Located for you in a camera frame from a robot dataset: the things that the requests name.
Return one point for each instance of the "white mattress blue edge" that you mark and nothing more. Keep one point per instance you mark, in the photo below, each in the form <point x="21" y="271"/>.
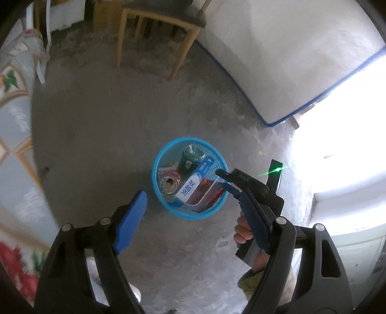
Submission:
<point x="286" y="54"/>

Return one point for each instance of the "red drink can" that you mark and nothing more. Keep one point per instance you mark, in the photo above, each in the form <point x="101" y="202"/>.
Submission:
<point x="169" y="183"/>

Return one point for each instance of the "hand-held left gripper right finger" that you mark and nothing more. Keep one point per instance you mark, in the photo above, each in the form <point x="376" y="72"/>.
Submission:
<point x="256" y="223"/>

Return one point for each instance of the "person's right hand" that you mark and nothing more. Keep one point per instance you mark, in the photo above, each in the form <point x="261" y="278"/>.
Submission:
<point x="242" y="231"/>

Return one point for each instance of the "blue plastic wastebasket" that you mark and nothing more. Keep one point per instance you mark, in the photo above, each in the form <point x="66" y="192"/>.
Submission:
<point x="187" y="213"/>

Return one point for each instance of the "red paper packet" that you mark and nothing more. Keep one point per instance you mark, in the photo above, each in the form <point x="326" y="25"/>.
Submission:
<point x="208" y="193"/>

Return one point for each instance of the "green drink can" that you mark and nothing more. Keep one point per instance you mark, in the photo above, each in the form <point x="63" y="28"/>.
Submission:
<point x="190" y="160"/>

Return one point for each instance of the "blue white long box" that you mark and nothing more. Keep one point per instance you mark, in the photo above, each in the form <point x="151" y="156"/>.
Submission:
<point x="193" y="184"/>

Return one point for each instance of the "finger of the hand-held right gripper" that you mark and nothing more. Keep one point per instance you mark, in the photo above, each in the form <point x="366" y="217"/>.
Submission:
<point x="233" y="190"/>
<point x="226" y="175"/>

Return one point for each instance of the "fruit print tablecloth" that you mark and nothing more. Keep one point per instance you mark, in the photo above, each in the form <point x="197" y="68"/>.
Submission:
<point x="15" y="151"/>

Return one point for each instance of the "wooden chair dark seat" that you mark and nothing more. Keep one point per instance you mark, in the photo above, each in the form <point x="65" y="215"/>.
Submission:
<point x="169" y="12"/>

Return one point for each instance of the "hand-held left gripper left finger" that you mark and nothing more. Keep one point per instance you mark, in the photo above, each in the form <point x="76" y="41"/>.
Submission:
<point x="131" y="220"/>

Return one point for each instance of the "person's right forearm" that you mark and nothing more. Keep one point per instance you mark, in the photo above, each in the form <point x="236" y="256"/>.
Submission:
<point x="250" y="283"/>

